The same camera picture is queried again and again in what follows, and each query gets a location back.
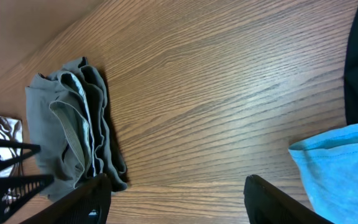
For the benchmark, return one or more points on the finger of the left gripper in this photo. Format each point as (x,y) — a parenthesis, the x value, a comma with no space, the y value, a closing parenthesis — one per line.
(12,152)
(15,192)

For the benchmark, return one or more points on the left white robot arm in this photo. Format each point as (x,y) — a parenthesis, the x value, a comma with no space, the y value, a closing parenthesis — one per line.
(15,192)

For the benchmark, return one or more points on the light blue garment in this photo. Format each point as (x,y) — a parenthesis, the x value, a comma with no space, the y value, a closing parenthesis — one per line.
(328,165)

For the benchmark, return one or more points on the cardboard backboard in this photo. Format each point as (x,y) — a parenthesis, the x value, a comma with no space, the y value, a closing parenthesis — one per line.
(25,25)

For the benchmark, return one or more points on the grey shorts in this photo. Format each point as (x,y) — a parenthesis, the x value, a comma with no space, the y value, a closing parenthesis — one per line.
(67,117)

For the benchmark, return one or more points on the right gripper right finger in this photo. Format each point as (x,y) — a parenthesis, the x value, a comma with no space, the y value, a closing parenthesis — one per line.
(266,204)

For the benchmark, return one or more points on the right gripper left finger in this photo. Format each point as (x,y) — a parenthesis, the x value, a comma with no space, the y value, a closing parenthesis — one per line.
(89,203)

